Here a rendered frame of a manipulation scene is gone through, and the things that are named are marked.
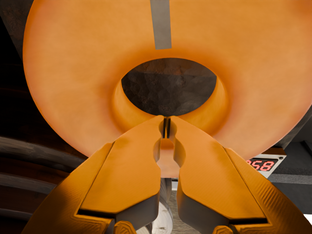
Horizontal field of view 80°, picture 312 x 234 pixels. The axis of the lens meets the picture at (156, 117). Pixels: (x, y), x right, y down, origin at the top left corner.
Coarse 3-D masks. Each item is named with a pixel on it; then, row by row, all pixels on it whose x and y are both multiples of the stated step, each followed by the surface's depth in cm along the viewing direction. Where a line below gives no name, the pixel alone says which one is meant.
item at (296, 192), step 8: (288, 144) 907; (296, 144) 909; (304, 144) 906; (288, 152) 871; (296, 152) 873; (304, 152) 875; (288, 160) 838; (296, 160) 840; (304, 160) 842; (280, 184) 750; (288, 184) 751; (296, 184) 753; (304, 184) 754; (288, 192) 727; (296, 192) 728; (304, 192) 730; (296, 200) 705; (304, 200) 706; (304, 208) 683
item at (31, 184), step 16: (0, 160) 19; (16, 160) 19; (0, 176) 19; (16, 176) 18; (32, 176) 19; (48, 176) 20; (64, 176) 20; (0, 192) 19; (16, 192) 20; (32, 192) 20; (48, 192) 20; (0, 208) 19; (16, 208) 19; (32, 208) 20
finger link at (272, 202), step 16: (240, 160) 9; (256, 176) 8; (256, 192) 7; (272, 192) 7; (272, 208) 7; (288, 208) 7; (240, 224) 6; (256, 224) 6; (272, 224) 6; (288, 224) 6; (304, 224) 6
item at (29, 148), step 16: (0, 96) 22; (0, 112) 20; (16, 112) 20; (32, 112) 21; (0, 128) 18; (16, 128) 19; (32, 128) 20; (48, 128) 20; (0, 144) 18; (16, 144) 18; (32, 144) 18; (48, 144) 18; (64, 144) 19; (32, 160) 20; (48, 160) 19; (64, 160) 19; (80, 160) 19; (160, 192) 29; (160, 208) 27; (160, 224) 31
